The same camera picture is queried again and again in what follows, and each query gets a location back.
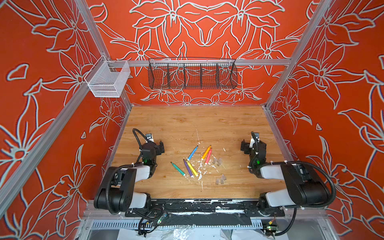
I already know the pink marker pen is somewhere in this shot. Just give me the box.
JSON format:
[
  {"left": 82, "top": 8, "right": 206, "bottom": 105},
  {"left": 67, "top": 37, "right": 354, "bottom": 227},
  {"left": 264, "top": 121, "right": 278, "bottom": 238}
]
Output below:
[{"left": 205, "top": 148, "right": 213, "bottom": 164}]

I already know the orange marker pen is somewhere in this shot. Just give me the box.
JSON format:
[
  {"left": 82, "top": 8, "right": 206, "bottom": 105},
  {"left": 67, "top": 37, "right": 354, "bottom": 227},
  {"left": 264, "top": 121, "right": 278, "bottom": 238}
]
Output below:
[{"left": 201, "top": 145, "right": 212, "bottom": 160}]

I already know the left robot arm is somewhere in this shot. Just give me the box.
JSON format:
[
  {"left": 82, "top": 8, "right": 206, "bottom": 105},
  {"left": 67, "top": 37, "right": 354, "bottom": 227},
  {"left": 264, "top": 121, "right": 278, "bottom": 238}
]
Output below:
[{"left": 94, "top": 128, "right": 165, "bottom": 215}]

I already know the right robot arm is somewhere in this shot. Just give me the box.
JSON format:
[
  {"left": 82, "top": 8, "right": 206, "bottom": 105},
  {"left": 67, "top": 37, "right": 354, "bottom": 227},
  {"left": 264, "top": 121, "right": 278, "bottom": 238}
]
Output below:
[{"left": 240, "top": 132, "right": 337, "bottom": 215}]

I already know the green marker pen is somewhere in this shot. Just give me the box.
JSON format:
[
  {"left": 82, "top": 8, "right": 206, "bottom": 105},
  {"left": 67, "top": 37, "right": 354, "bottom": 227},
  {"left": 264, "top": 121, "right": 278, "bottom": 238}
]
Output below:
[{"left": 171, "top": 162, "right": 186, "bottom": 177}]

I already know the blue marker pen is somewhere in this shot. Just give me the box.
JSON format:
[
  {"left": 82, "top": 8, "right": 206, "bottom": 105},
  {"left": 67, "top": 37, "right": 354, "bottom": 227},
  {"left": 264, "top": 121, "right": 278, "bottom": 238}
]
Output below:
[{"left": 187, "top": 146, "right": 199, "bottom": 161}]

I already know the purple marker pen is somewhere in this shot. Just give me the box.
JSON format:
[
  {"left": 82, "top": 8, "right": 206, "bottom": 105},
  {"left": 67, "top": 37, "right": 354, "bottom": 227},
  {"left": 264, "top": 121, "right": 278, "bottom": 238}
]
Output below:
[{"left": 183, "top": 159, "right": 194, "bottom": 177}]

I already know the yellow marker pen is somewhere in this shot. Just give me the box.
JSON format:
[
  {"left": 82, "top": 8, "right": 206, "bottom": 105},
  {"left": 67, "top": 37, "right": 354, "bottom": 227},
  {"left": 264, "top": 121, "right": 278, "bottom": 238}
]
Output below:
[{"left": 187, "top": 161, "right": 198, "bottom": 177}]

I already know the clear plastic bin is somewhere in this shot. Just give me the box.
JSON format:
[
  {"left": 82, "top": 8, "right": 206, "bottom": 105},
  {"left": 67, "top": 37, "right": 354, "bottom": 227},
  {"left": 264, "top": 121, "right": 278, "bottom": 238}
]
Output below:
[{"left": 85, "top": 60, "right": 131, "bottom": 98}]

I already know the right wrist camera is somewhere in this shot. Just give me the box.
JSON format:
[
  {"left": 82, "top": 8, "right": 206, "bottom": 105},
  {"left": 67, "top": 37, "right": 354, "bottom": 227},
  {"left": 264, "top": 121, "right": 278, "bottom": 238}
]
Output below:
[{"left": 254, "top": 133, "right": 260, "bottom": 142}]

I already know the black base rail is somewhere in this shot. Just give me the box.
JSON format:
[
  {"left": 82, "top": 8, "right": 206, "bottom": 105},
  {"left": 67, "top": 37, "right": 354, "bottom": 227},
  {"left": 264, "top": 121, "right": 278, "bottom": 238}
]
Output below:
[{"left": 138, "top": 199, "right": 285, "bottom": 218}]

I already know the black wire basket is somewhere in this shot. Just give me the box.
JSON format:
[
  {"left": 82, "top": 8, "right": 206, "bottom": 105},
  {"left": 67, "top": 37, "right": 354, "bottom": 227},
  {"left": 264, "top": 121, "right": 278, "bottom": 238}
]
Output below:
[{"left": 148, "top": 57, "right": 238, "bottom": 90}]

